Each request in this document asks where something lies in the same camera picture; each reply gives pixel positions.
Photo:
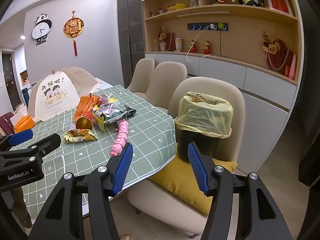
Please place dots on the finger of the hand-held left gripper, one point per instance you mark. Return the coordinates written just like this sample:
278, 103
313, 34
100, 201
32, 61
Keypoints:
21, 136
47, 142

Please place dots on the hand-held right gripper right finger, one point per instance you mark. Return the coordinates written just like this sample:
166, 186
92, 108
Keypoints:
197, 167

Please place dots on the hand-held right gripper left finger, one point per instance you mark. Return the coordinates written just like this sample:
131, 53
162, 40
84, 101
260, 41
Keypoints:
123, 167

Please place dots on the black waste bin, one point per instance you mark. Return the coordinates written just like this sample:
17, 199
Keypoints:
182, 141

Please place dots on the white milk carton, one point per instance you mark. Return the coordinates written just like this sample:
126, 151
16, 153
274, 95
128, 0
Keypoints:
113, 117

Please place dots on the orange plastic wrapper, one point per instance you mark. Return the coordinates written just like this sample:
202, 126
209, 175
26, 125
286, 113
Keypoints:
85, 105

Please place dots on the black bin yellow bag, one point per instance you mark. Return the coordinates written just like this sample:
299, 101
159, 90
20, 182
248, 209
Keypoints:
205, 110

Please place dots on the orange box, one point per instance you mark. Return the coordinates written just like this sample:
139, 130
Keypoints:
23, 124

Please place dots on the dark red bag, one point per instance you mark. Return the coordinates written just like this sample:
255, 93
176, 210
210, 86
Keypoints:
6, 125

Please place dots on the yellow cushion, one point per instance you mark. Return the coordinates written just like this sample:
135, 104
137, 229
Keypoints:
175, 180

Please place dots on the pink caterpillar toy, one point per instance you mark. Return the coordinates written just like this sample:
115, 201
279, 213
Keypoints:
121, 137

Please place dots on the gold red snack packet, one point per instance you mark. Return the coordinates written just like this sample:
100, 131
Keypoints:
77, 135

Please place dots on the green checked tablecloth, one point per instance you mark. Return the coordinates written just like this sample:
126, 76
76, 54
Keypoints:
145, 135

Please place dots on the blue water bottle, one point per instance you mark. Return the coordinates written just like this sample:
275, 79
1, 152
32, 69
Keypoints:
25, 96

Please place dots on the printed mesh food cover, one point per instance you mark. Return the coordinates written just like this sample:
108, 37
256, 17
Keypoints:
52, 97

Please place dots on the yellow snack packet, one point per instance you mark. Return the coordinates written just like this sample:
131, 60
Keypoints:
98, 120

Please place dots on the dark green wrapper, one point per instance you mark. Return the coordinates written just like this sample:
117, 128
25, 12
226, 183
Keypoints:
130, 111

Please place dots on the silver foil wrapper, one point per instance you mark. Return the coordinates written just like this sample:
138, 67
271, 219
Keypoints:
108, 110

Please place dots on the beige dining chair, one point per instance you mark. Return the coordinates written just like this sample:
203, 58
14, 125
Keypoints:
142, 75
240, 120
167, 85

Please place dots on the plain mesh food cover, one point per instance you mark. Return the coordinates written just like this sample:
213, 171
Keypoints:
80, 76

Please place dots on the grey sideboard cabinet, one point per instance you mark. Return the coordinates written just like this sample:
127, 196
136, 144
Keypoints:
262, 100

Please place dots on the small red doll figurine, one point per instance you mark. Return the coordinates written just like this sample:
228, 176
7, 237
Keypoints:
192, 46
207, 47

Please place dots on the small lidded jar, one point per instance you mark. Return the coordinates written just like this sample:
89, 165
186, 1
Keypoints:
156, 45

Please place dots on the small red flower bag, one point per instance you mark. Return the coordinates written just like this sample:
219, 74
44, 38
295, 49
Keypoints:
167, 41

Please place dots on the dark glass cabinet door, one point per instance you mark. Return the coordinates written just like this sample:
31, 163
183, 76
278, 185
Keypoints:
130, 30

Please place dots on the large red flower bag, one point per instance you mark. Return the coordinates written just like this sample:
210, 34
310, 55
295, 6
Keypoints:
277, 52

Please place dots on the black power strip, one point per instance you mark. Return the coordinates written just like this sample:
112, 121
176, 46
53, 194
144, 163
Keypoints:
193, 26

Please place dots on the yellow toy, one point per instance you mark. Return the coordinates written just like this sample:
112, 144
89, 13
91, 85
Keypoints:
177, 6

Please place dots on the panda figurine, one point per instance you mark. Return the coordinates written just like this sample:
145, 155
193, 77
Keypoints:
254, 0

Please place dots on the red framed picture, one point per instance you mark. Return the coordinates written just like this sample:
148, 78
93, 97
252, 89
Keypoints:
279, 3

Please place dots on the panda wall clock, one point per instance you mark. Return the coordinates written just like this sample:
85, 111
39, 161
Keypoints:
41, 30

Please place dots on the red knot wall ornament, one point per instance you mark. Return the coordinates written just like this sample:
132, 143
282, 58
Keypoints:
73, 27

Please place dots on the wooden wall shelf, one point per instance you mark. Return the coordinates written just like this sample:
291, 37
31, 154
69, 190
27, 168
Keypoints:
250, 42

